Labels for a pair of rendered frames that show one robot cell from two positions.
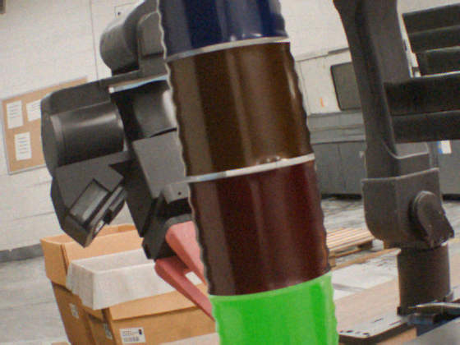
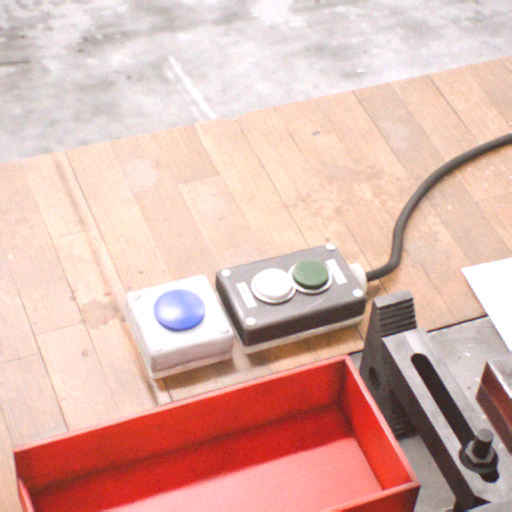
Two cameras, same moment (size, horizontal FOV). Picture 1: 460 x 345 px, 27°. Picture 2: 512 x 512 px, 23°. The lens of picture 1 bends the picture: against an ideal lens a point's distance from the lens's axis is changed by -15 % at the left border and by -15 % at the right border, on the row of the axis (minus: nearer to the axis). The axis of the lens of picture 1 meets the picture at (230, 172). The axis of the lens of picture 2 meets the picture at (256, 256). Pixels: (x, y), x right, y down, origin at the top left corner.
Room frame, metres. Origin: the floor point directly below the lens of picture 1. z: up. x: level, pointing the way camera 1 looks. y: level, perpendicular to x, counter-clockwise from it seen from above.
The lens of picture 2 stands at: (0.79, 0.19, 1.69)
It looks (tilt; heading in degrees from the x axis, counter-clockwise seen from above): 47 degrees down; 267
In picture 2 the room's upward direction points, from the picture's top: 5 degrees clockwise
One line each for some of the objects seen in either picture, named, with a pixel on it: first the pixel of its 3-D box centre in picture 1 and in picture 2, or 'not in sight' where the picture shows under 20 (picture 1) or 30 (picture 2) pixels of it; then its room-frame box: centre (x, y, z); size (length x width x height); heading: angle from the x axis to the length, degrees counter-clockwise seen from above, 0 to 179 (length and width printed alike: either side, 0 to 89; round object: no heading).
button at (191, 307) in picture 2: not in sight; (179, 314); (0.81, -0.46, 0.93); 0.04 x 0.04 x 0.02
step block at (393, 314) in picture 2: not in sight; (401, 364); (0.64, -0.41, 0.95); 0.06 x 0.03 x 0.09; 112
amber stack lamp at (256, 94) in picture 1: (238, 106); not in sight; (0.31, -0.01, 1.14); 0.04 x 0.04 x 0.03
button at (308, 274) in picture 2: not in sight; (309, 280); (0.70, -0.50, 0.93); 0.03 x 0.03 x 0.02
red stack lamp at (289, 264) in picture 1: (260, 227); not in sight; (0.31, -0.01, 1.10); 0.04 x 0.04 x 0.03
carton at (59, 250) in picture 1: (105, 291); not in sight; (4.81, 0.69, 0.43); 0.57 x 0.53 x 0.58; 23
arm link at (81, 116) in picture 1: (104, 92); not in sight; (0.85, 0.09, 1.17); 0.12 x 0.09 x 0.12; 115
